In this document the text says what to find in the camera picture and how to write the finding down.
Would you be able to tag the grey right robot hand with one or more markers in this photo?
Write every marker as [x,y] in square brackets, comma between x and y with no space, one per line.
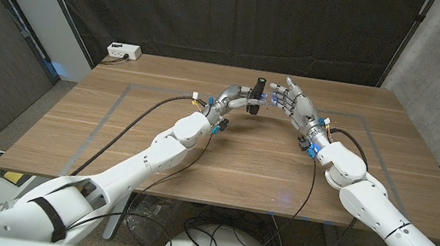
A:
[303,111]

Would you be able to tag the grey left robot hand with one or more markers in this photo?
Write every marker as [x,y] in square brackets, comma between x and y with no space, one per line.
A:
[230,96]

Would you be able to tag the black flashlight with green button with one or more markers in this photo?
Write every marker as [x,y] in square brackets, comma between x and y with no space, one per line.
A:
[259,86]

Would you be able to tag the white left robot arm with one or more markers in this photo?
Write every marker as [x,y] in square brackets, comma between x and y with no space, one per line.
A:
[164,154]

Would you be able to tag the white power strip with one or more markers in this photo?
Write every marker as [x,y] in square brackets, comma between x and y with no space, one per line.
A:
[124,51]

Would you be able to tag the black backdrop curtain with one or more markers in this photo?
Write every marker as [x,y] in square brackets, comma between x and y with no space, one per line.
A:
[235,17]

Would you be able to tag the clear plastic bag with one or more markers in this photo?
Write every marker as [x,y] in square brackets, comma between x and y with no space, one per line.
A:
[150,217]

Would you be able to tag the light grey table leg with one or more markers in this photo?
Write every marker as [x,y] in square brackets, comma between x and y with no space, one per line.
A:
[115,224]

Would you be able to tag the white sneaker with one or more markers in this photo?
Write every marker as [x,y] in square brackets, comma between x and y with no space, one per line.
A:
[3,207]

